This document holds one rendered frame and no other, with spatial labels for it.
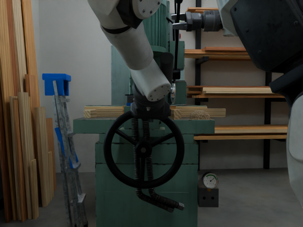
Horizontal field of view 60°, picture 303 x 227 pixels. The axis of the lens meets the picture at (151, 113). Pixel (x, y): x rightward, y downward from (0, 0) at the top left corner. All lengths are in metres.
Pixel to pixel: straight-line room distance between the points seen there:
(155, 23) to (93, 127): 0.53
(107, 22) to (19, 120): 1.97
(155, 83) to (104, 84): 2.98
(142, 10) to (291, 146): 0.41
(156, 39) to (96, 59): 2.44
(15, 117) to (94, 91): 1.50
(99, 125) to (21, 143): 1.33
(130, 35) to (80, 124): 0.73
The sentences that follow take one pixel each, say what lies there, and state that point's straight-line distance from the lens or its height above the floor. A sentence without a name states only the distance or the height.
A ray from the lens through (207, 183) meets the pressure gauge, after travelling 1.11.
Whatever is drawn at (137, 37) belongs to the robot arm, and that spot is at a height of 1.10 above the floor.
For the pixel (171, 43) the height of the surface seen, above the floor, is 1.29.
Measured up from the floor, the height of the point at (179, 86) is 1.05.
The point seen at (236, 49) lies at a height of 1.56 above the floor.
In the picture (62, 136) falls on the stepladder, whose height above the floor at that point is 0.74.
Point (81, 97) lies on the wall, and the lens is 3.60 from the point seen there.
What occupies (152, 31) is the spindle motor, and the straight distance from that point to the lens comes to 1.22.
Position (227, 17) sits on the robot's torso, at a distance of 0.73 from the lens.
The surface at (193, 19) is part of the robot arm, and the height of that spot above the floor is 1.33.
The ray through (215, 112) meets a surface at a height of 0.92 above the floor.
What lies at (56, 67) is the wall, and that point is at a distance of 3.70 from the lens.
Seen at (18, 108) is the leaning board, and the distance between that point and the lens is 2.35.
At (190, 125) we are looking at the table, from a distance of 1.11.
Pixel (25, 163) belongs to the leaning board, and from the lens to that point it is 2.39.
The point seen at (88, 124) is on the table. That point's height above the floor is 0.88.
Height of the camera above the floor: 0.99
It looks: 3 degrees down
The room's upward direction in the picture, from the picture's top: straight up
